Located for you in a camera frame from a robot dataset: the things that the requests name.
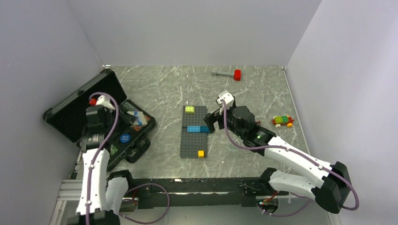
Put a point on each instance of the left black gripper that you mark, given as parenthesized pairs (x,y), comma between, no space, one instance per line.
(126,119)

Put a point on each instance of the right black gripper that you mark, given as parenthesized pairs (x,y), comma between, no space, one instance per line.
(210,118)

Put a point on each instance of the blue small blind button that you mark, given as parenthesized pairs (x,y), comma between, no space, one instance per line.
(125,138)

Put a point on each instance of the blue texas holdem card box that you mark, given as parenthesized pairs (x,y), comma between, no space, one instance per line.
(140,119)

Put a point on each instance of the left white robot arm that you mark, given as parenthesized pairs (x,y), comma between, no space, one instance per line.
(101,197)

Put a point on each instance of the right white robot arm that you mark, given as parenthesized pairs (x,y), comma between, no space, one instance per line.
(329,185)

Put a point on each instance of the clear round plastic disc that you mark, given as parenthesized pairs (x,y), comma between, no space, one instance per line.
(232,147)

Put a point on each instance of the green blue chip stack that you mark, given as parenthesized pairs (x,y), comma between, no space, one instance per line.
(128,107)

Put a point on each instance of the black poker chip case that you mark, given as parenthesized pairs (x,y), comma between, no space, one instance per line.
(80,118)

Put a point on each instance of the colourful lego toy car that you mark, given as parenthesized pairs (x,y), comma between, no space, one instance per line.
(279,121)

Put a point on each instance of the dark blue lego brick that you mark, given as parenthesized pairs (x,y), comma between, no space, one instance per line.
(204,129)

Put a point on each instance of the upper grey lego baseplate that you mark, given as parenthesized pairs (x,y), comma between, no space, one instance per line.
(196,118)

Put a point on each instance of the grey lego baseplate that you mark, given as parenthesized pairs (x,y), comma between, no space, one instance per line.
(191,143)
(196,118)

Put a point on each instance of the light blue lego brick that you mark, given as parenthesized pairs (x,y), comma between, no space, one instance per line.
(193,129)

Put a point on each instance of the red block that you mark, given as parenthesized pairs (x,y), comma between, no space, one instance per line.
(237,75)

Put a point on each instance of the small yellow lego brick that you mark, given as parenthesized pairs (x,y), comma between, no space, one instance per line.
(201,154)

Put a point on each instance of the lower grey lego baseplate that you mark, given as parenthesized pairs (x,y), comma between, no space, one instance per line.
(191,143)

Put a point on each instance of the lime green lego brick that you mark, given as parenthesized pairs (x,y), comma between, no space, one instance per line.
(189,109)

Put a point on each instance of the grey cylinder tool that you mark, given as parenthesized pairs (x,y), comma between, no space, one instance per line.
(217,73)

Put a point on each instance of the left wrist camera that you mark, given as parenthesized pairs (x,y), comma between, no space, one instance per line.
(103,101)

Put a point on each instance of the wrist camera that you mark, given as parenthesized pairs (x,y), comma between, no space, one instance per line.
(103,101)
(226,97)

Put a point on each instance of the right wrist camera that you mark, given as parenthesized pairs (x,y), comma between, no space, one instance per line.
(226,97)

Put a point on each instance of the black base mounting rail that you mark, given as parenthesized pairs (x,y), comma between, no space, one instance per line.
(243,191)

